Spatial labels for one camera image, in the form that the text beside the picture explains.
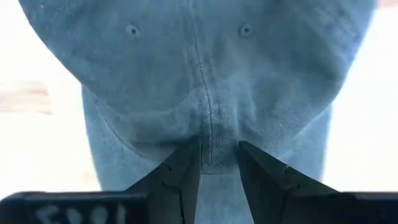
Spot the grey baseball cap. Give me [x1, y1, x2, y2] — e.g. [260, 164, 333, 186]
[17, 0, 379, 224]

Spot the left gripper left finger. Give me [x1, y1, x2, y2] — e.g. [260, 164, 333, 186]
[124, 138, 202, 224]

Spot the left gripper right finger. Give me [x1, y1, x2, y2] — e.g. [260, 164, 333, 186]
[238, 139, 343, 224]

